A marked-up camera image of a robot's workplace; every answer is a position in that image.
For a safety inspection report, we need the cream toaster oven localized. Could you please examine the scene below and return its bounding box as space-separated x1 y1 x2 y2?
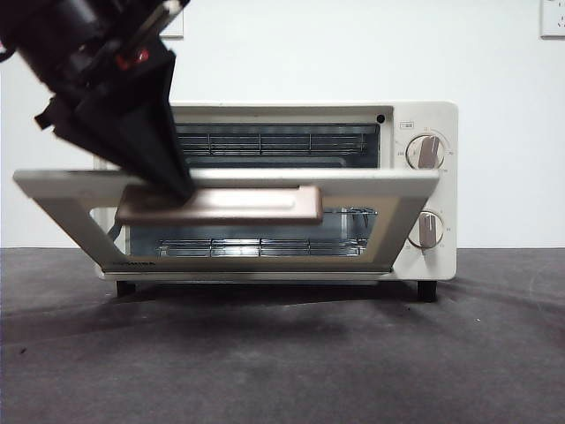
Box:
92 100 460 304

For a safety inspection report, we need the white wall socket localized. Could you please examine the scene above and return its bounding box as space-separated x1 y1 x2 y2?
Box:
159 7 185 40
540 0 565 40

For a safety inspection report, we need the cream oven knob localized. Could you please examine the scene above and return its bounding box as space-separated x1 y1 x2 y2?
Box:
404 134 447 171
409 209 445 248

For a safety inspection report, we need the oven door with glass window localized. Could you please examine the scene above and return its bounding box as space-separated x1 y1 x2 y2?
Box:
11 169 441 277

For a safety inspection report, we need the metal wire oven rack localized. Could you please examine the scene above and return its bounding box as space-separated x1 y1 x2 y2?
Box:
156 206 379 260

